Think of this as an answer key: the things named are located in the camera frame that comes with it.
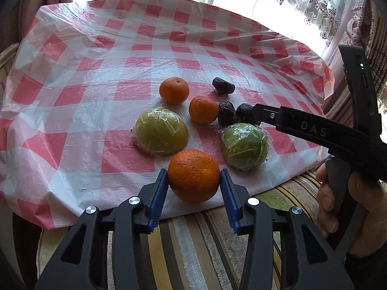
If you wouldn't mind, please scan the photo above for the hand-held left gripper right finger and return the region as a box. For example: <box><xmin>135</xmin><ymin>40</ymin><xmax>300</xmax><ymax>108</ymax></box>
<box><xmin>220</xmin><ymin>168</ymin><xmax>354</xmax><ymax>290</ymax></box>

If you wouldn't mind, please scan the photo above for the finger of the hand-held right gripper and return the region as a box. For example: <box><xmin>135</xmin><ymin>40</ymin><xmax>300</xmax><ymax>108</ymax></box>
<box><xmin>252</xmin><ymin>103</ymin><xmax>331</xmax><ymax>153</ymax></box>

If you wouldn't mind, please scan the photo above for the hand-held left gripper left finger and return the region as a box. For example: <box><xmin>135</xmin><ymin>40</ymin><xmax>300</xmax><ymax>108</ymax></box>
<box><xmin>35</xmin><ymin>168</ymin><xmax>169</xmax><ymax>290</ymax></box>

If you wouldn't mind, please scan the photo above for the large orange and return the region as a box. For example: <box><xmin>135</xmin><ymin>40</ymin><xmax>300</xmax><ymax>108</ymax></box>
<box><xmin>168</xmin><ymin>149</ymin><xmax>220</xmax><ymax>204</ymax></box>

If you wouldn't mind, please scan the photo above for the dark wrinkled date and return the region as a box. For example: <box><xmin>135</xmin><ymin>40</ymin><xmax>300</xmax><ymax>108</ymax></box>
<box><xmin>218</xmin><ymin>101</ymin><xmax>238</xmax><ymax>127</ymax></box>
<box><xmin>236</xmin><ymin>103</ymin><xmax>262</xmax><ymax>126</ymax></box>
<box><xmin>212</xmin><ymin>77</ymin><xmax>236</xmax><ymax>96</ymax></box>

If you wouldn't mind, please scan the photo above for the plastic-wrapped apple half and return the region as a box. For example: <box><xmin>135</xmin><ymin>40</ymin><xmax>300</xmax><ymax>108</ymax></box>
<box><xmin>220</xmin><ymin>123</ymin><xmax>269</xmax><ymax>170</ymax></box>
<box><xmin>132</xmin><ymin>107</ymin><xmax>189</xmax><ymax>157</ymax></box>

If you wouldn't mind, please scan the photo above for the small mandarin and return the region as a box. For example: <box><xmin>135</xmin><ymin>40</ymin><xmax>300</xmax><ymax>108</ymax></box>
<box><xmin>159</xmin><ymin>77</ymin><xmax>190</xmax><ymax>105</ymax></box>
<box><xmin>189</xmin><ymin>96</ymin><xmax>219</xmax><ymax>124</ymax></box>

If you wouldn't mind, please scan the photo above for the person's right hand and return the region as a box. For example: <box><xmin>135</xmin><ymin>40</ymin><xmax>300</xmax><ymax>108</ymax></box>
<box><xmin>315</xmin><ymin>164</ymin><xmax>387</xmax><ymax>259</ymax></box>

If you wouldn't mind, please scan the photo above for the striped sofa cushion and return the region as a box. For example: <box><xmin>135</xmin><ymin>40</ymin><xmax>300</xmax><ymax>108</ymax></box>
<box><xmin>36</xmin><ymin>169</ymin><xmax>333</xmax><ymax>290</ymax></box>

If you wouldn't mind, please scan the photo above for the brown striped drape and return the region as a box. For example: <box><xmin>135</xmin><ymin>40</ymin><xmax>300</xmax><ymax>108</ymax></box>
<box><xmin>364</xmin><ymin>0</ymin><xmax>387</xmax><ymax>97</ymax></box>

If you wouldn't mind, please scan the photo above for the pink embroidered drape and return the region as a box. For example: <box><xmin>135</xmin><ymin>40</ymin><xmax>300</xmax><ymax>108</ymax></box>
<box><xmin>320</xmin><ymin>0</ymin><xmax>374</xmax><ymax>67</ymax></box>

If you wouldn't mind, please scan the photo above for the red white checked plastic tablecloth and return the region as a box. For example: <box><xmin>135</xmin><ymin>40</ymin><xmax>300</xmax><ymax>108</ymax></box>
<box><xmin>0</xmin><ymin>0</ymin><xmax>335</xmax><ymax>227</ymax></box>

